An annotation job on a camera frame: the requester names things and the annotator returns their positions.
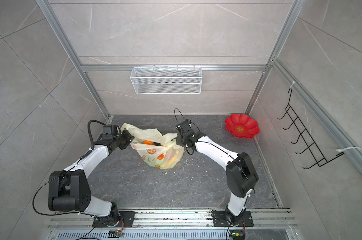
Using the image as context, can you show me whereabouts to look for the cream plastic bag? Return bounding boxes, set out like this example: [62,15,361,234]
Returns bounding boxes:
[122,123,185,170]

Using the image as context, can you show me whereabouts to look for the red flower-shaped plate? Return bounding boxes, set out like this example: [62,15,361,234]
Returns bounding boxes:
[225,114,260,139]

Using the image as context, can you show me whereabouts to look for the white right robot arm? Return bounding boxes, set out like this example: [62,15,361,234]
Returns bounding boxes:
[176,120,259,226]

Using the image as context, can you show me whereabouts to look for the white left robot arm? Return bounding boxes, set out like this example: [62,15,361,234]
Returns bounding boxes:
[48,130,134,220]

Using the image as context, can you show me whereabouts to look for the orange fake tangerine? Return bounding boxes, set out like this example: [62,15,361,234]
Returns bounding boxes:
[143,141,154,145]

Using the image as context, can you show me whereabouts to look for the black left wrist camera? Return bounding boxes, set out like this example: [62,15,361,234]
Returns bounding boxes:
[102,125,119,141]

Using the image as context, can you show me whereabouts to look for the white wire mesh basket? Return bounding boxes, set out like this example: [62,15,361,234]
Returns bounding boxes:
[130,67,203,95]

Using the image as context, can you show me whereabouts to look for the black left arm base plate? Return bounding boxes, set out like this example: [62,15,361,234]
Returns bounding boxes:
[92,211,136,228]

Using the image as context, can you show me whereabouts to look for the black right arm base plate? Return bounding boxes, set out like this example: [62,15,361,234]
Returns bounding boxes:
[211,210,254,227]

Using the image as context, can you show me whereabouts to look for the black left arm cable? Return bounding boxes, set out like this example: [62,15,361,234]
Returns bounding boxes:
[32,119,110,217]

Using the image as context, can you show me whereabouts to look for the black wire hook rack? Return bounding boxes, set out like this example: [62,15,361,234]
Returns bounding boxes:
[277,89,345,170]

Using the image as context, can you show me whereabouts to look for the aluminium frame rail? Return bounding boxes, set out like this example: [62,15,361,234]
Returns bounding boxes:
[36,0,110,119]

